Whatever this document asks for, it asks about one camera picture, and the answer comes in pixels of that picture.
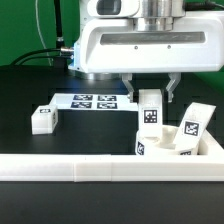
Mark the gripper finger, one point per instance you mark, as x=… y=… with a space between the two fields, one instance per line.
x=126 y=79
x=175 y=79

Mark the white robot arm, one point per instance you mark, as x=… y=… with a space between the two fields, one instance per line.
x=76 y=53

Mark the white L-shaped fence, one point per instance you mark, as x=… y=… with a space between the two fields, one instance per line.
x=207 y=165

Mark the white round stool seat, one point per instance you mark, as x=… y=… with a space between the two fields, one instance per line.
x=146 y=146

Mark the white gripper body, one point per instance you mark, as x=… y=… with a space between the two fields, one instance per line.
x=148 y=36

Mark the white marker sheet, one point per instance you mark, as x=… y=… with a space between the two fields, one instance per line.
x=101 y=102

